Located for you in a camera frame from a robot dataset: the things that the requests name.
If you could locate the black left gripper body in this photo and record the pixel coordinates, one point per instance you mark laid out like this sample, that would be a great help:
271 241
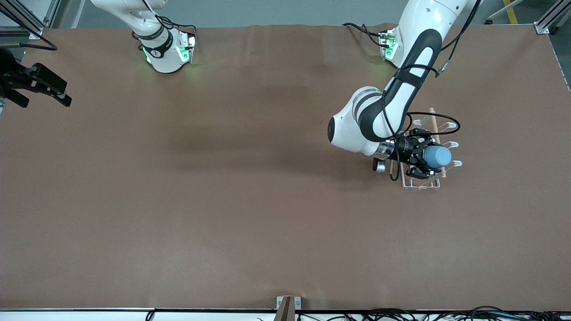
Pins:
407 150

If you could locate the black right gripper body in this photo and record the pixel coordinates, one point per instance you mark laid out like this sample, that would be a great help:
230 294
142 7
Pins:
12 76

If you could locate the blue plastic cup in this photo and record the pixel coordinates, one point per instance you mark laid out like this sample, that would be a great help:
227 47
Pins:
438 157

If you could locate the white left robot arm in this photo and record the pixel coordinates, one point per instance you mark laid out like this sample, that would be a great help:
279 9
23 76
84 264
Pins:
352 129

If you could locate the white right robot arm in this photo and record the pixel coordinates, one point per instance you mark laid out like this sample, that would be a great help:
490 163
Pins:
160 53

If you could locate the brown table cover mat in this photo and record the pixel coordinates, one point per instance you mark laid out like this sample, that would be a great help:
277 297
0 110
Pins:
223 200

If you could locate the aluminium frame profile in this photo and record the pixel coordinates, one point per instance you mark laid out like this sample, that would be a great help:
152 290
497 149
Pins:
546 24
22 20

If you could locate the silver metal bracket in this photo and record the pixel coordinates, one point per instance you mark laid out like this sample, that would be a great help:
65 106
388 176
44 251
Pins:
280 302

